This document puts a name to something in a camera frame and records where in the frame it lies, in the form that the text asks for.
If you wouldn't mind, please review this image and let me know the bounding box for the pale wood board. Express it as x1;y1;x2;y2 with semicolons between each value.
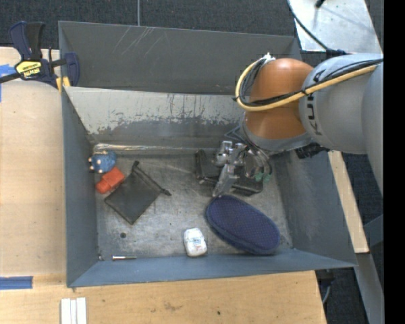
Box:
0;79;68;278

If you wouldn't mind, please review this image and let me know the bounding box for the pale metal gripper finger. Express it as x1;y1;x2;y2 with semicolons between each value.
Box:
222;166;240;192
212;167;229;198

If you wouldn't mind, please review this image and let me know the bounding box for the blue toy animal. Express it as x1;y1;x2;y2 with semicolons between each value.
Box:
88;150;118;175

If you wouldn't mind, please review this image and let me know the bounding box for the small white packet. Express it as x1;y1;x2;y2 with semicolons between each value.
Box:
183;227;209;258

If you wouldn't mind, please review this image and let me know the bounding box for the black cloth pouch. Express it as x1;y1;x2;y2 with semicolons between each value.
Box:
103;160;173;226

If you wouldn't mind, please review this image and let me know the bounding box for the black plastic box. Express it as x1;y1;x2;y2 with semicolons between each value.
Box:
194;148;265;197

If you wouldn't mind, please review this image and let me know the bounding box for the orange-red toy block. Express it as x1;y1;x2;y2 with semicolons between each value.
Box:
94;167;126;195

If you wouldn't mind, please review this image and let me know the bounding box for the grey metal bin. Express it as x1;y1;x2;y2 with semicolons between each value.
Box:
57;20;359;288

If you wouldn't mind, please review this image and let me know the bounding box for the dark blue oval sponge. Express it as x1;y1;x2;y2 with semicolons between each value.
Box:
205;194;282;257

